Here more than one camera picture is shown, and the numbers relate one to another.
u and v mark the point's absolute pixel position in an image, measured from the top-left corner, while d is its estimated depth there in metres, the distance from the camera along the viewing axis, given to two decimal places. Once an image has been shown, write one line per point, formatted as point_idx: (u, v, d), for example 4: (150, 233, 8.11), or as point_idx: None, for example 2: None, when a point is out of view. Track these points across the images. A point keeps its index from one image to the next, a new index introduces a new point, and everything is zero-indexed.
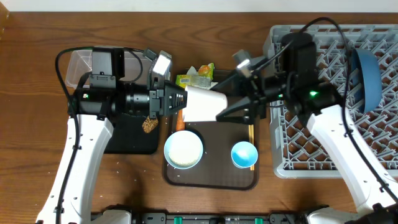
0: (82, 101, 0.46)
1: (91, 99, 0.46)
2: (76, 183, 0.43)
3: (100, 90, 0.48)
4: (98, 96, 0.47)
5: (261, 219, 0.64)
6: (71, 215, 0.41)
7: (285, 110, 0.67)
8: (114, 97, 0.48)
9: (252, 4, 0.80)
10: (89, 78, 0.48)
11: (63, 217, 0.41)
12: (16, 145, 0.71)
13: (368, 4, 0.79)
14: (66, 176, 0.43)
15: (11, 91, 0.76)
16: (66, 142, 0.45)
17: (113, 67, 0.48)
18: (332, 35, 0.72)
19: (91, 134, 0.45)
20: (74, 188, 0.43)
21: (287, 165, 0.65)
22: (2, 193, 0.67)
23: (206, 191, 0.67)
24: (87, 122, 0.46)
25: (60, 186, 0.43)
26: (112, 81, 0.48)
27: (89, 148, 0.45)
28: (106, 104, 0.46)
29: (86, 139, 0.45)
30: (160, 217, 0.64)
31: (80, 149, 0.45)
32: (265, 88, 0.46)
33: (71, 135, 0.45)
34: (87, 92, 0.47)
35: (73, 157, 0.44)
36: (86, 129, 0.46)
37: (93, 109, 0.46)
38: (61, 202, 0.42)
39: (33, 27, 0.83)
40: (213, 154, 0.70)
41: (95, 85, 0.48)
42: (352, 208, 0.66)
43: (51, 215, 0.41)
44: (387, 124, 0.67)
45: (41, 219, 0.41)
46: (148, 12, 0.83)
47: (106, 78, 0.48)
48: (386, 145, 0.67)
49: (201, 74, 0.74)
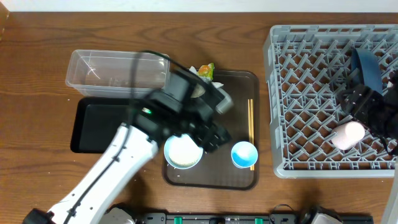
0: (142, 117, 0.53)
1: (151, 116, 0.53)
2: (97, 192, 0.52)
3: (165, 109, 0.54)
4: (158, 117, 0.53)
5: (261, 219, 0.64)
6: (80, 221, 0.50)
7: (285, 111, 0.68)
8: (170, 126, 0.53)
9: (252, 4, 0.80)
10: (160, 96, 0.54)
11: (73, 219, 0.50)
12: (16, 145, 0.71)
13: (368, 4, 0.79)
14: (95, 181, 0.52)
15: (12, 91, 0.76)
16: (110, 149, 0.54)
17: (181, 95, 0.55)
18: (332, 35, 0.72)
19: (132, 153, 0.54)
20: (94, 198, 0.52)
21: (287, 165, 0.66)
22: (3, 193, 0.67)
23: (205, 191, 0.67)
24: (134, 141, 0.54)
25: (82, 189, 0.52)
26: (176, 107, 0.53)
27: (125, 163, 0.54)
28: (160, 129, 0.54)
29: (126, 156, 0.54)
30: (160, 217, 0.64)
31: (117, 161, 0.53)
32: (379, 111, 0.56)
33: (116, 143, 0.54)
34: (150, 109, 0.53)
35: (109, 167, 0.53)
36: (130, 146, 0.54)
37: (148, 127, 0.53)
38: (78, 205, 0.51)
39: (33, 28, 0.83)
40: (213, 154, 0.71)
41: (161, 104, 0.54)
42: (352, 208, 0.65)
43: (64, 213, 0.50)
44: (374, 140, 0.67)
45: (53, 211, 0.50)
46: (149, 12, 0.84)
47: (171, 101, 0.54)
48: (369, 145, 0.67)
49: (202, 74, 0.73)
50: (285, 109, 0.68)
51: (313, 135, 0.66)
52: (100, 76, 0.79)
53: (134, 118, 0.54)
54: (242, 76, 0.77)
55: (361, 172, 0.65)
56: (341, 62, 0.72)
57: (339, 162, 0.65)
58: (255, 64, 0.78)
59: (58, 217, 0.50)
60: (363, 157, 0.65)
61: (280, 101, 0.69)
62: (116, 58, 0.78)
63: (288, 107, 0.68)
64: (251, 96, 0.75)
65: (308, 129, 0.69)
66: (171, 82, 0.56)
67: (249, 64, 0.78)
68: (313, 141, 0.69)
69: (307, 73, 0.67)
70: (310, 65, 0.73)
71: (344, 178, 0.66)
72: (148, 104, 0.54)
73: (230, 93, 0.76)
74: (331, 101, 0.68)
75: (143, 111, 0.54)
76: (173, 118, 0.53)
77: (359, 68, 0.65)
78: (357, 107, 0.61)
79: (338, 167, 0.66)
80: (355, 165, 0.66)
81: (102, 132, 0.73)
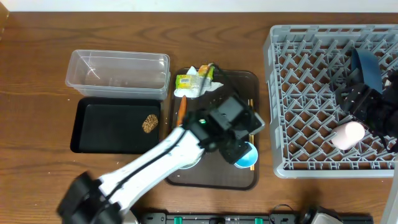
0: (195, 125, 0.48)
1: (205, 128, 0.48)
2: (145, 177, 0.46)
3: (215, 127, 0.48)
4: (208, 130, 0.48)
5: (260, 219, 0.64)
6: (125, 198, 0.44)
7: (285, 111, 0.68)
8: (217, 141, 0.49)
9: (252, 5, 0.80)
10: (213, 112, 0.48)
11: (120, 193, 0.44)
12: (16, 145, 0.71)
13: (368, 4, 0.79)
14: (145, 165, 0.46)
15: (12, 91, 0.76)
16: (162, 142, 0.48)
17: (234, 118, 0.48)
18: (332, 35, 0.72)
19: (185, 151, 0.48)
20: (142, 180, 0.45)
21: (287, 165, 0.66)
22: (3, 193, 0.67)
23: (206, 191, 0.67)
24: (188, 142, 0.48)
25: (132, 168, 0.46)
26: (226, 127, 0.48)
27: (175, 160, 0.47)
28: (207, 141, 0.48)
29: (176, 154, 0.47)
30: (160, 217, 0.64)
31: (170, 154, 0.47)
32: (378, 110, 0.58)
33: (170, 139, 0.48)
34: (204, 119, 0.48)
35: (161, 156, 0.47)
36: (184, 144, 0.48)
37: (198, 135, 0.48)
38: (127, 180, 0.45)
39: (33, 28, 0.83)
40: (214, 154, 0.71)
41: (212, 120, 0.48)
42: (352, 208, 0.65)
43: (112, 185, 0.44)
44: (374, 140, 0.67)
45: (102, 180, 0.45)
46: (149, 12, 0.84)
47: (224, 121, 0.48)
48: (370, 145, 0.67)
49: (201, 74, 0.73)
50: (285, 109, 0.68)
51: (313, 135, 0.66)
52: (100, 76, 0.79)
53: (189, 122, 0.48)
54: (242, 76, 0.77)
55: (361, 172, 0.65)
56: (341, 62, 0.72)
57: (339, 162, 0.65)
58: (255, 65, 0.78)
59: (106, 186, 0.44)
60: (363, 157, 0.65)
61: (280, 101, 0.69)
62: (115, 58, 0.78)
63: (288, 107, 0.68)
64: (251, 96, 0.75)
65: (308, 129, 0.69)
66: (225, 101, 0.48)
67: (249, 64, 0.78)
68: (313, 141, 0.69)
69: (307, 73, 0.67)
70: (310, 65, 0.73)
71: (344, 178, 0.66)
72: (204, 112, 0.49)
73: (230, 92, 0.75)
74: (331, 101, 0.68)
75: (198, 118, 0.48)
76: (222, 137, 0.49)
77: (359, 68, 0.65)
78: (356, 105, 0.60)
79: (338, 167, 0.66)
80: (355, 165, 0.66)
81: (102, 132, 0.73)
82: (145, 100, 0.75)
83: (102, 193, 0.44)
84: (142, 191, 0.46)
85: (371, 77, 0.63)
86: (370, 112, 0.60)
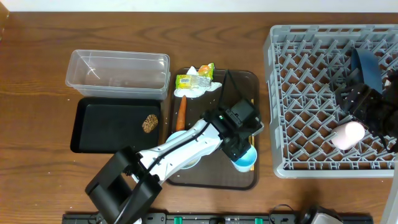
0: (215, 120, 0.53)
1: (224, 123, 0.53)
2: (177, 157, 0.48)
3: (228, 124, 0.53)
4: (222, 126, 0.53)
5: (260, 219, 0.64)
6: (160, 172, 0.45)
7: (285, 111, 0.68)
8: (228, 136, 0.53)
9: (252, 5, 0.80)
10: (227, 110, 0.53)
11: (157, 168, 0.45)
12: (16, 145, 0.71)
13: (368, 4, 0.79)
14: (177, 145, 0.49)
15: (12, 91, 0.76)
16: (189, 131, 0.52)
17: (245, 117, 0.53)
18: (332, 35, 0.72)
19: (208, 139, 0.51)
20: (175, 158, 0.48)
21: (287, 165, 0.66)
22: (3, 193, 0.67)
23: (206, 191, 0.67)
24: (211, 132, 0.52)
25: (167, 147, 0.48)
26: (239, 125, 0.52)
27: (200, 147, 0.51)
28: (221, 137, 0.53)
29: (202, 140, 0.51)
30: (160, 217, 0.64)
31: (196, 140, 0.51)
32: (376, 109, 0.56)
33: (196, 128, 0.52)
34: (222, 114, 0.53)
35: (190, 140, 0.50)
36: (208, 132, 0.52)
37: (217, 129, 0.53)
38: (163, 156, 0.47)
39: (33, 28, 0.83)
40: (213, 154, 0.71)
41: (227, 117, 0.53)
42: (352, 208, 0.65)
43: (150, 159, 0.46)
44: (374, 140, 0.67)
45: (142, 154, 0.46)
46: (149, 12, 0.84)
47: (237, 119, 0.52)
48: (370, 145, 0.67)
49: (201, 74, 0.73)
50: (285, 109, 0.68)
51: (313, 135, 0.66)
52: (100, 76, 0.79)
53: (209, 116, 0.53)
54: (242, 76, 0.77)
55: (361, 172, 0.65)
56: (341, 62, 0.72)
57: (339, 162, 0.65)
58: (255, 64, 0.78)
59: (145, 160, 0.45)
60: (363, 157, 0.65)
61: (280, 101, 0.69)
62: (115, 58, 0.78)
63: (288, 107, 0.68)
64: (251, 96, 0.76)
65: (308, 129, 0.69)
66: (238, 103, 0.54)
67: (249, 65, 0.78)
68: (313, 141, 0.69)
69: (307, 73, 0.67)
70: (310, 65, 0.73)
71: (343, 178, 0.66)
72: (221, 109, 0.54)
73: (230, 92, 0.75)
74: (331, 102, 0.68)
75: (217, 114, 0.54)
76: (234, 134, 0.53)
77: (359, 70, 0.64)
78: (356, 104, 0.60)
79: (338, 167, 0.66)
80: (355, 165, 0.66)
81: (103, 132, 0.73)
82: (145, 100, 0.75)
83: (142, 167, 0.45)
84: (171, 171, 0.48)
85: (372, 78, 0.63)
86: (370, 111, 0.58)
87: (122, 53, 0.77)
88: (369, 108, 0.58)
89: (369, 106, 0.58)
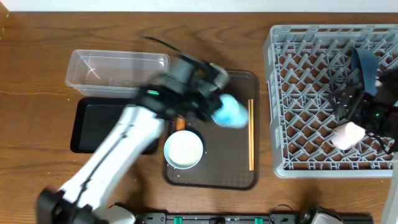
0: (148, 98, 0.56)
1: (159, 97, 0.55)
2: (106, 170, 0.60)
3: (169, 93, 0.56)
4: (168, 95, 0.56)
5: (260, 219, 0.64)
6: (93, 194, 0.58)
7: (285, 111, 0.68)
8: (177, 104, 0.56)
9: (252, 5, 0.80)
10: (165, 79, 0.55)
11: (84, 193, 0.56)
12: (16, 145, 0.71)
13: (369, 4, 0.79)
14: (102, 159, 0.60)
15: (12, 91, 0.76)
16: (119, 127, 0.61)
17: (183, 79, 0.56)
18: (332, 35, 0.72)
19: (143, 127, 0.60)
20: (102, 175, 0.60)
21: (287, 165, 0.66)
22: (3, 192, 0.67)
23: (206, 191, 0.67)
24: (146, 115, 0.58)
25: (92, 168, 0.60)
26: (178, 90, 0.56)
27: (131, 142, 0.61)
28: (168, 105, 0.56)
29: (129, 133, 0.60)
30: (160, 217, 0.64)
31: (125, 137, 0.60)
32: (374, 111, 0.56)
33: (122, 121, 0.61)
34: (156, 90, 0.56)
35: (118, 144, 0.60)
36: (135, 123, 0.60)
37: (154, 106, 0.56)
38: (89, 181, 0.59)
39: (33, 28, 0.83)
40: (213, 154, 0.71)
41: (165, 88, 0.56)
42: (352, 208, 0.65)
43: (78, 188, 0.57)
44: (374, 140, 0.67)
45: (65, 190, 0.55)
46: (149, 12, 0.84)
47: (175, 85, 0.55)
48: (370, 145, 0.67)
49: None
50: (285, 109, 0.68)
51: (313, 135, 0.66)
52: (100, 76, 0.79)
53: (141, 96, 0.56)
54: (242, 76, 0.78)
55: (361, 172, 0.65)
56: (341, 62, 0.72)
57: (339, 162, 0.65)
58: (255, 64, 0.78)
59: (71, 191, 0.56)
60: (363, 157, 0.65)
61: (280, 101, 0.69)
62: (115, 58, 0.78)
63: (288, 107, 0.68)
64: (251, 96, 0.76)
65: (308, 129, 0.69)
66: (176, 66, 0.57)
67: (249, 64, 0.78)
68: (313, 140, 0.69)
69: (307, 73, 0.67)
70: (310, 65, 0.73)
71: (343, 178, 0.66)
72: (153, 87, 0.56)
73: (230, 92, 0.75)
74: None
75: (148, 91, 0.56)
76: (181, 99, 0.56)
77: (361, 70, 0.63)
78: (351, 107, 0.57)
79: (338, 167, 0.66)
80: (355, 165, 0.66)
81: (103, 132, 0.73)
82: None
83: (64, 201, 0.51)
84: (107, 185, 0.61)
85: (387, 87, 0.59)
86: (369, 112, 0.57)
87: (123, 53, 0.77)
88: (364, 110, 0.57)
89: (364, 108, 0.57)
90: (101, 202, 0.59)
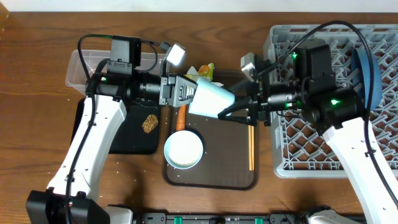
0: (101, 84, 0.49)
1: (109, 81, 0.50)
2: (88, 156, 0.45)
3: (119, 75, 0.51)
4: (115, 80, 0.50)
5: (260, 219, 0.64)
6: (81, 185, 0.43)
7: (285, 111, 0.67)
8: (130, 83, 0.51)
9: (251, 5, 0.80)
10: (107, 64, 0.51)
11: (73, 186, 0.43)
12: (16, 145, 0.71)
13: (369, 4, 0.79)
14: (80, 145, 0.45)
15: (12, 91, 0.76)
16: (82, 119, 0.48)
17: (130, 56, 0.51)
18: (331, 34, 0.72)
19: (106, 112, 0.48)
20: (86, 160, 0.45)
21: (287, 165, 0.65)
22: (3, 192, 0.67)
23: (205, 191, 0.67)
24: (104, 102, 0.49)
25: (71, 158, 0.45)
26: (129, 68, 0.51)
27: (103, 126, 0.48)
28: (122, 88, 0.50)
29: (101, 116, 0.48)
30: (160, 217, 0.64)
31: (94, 125, 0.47)
32: (272, 94, 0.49)
33: (86, 113, 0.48)
34: (104, 76, 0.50)
35: (87, 131, 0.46)
36: (101, 108, 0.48)
37: (110, 91, 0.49)
38: (73, 172, 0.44)
39: (33, 28, 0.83)
40: (213, 154, 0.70)
41: (112, 71, 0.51)
42: (352, 208, 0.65)
43: (63, 182, 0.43)
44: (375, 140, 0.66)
45: (52, 186, 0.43)
46: (149, 12, 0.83)
47: (123, 65, 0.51)
48: (387, 145, 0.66)
49: (201, 74, 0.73)
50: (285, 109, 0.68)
51: (313, 135, 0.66)
52: None
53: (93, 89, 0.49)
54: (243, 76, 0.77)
55: None
56: (341, 62, 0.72)
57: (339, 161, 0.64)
58: None
59: (58, 189, 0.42)
60: None
61: None
62: None
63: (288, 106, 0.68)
64: None
65: (308, 129, 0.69)
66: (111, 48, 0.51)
67: None
68: (313, 141, 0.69)
69: None
70: None
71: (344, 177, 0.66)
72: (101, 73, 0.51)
73: None
74: None
75: (99, 79, 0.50)
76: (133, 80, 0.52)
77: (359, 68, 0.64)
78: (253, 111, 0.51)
79: (337, 166, 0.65)
80: None
81: None
82: None
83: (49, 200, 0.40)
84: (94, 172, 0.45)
85: (311, 61, 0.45)
86: (255, 88, 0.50)
87: None
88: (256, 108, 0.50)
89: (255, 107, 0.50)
90: (97, 191, 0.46)
